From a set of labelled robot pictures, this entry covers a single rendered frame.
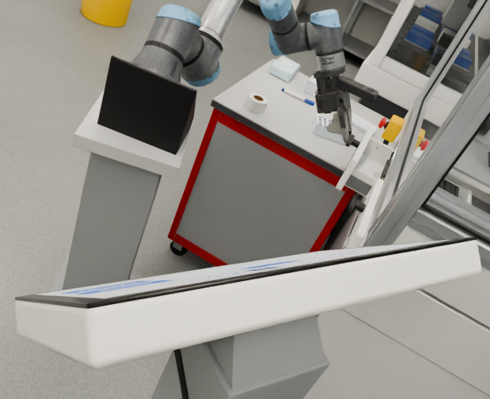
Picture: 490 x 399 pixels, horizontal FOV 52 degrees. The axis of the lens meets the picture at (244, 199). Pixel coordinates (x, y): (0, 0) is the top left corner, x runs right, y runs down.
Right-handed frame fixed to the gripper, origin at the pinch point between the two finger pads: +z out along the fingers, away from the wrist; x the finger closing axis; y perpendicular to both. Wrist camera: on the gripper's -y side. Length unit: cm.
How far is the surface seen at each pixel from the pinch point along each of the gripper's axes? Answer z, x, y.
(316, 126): 3.6, -23.5, 16.9
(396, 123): 7.1, -29.8, -9.2
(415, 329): 23, 55, -22
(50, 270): 34, 27, 111
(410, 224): -1, 55, -23
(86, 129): -21, 40, 58
